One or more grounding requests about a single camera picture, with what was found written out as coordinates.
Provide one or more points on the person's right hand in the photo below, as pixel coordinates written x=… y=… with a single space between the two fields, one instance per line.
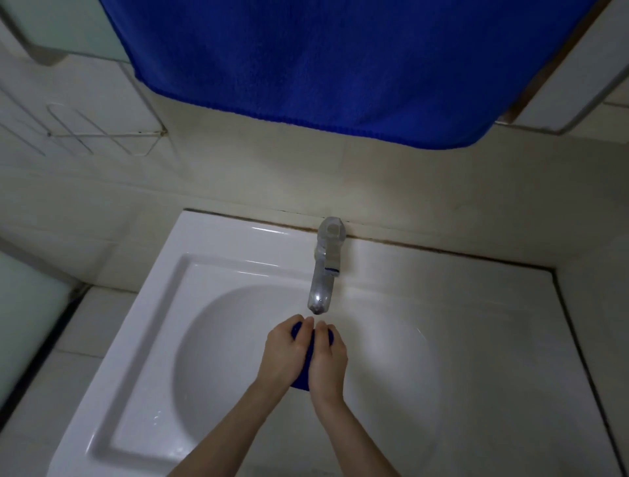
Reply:
x=329 y=368

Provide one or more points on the person's left hand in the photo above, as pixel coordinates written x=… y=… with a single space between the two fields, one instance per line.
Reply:
x=282 y=354

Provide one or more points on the small blue cleaning cloth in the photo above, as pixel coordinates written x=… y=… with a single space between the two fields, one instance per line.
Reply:
x=300 y=381

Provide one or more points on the chrome faucet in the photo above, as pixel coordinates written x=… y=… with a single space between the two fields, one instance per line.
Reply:
x=324 y=275

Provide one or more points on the white ceramic sink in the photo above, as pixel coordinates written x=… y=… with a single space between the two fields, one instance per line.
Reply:
x=467 y=344

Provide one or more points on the person's right forearm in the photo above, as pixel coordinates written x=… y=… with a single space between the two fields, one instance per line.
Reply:
x=354 y=442

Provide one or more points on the person's left forearm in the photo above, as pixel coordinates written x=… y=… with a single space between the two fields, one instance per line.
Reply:
x=231 y=432

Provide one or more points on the frosted glass partition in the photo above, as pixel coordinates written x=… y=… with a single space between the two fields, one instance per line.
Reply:
x=29 y=314

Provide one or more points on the large blue towel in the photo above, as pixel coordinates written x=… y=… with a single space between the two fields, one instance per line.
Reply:
x=344 y=64

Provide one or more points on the white patterned wall cabinet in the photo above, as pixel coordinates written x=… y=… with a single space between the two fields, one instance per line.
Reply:
x=580 y=78

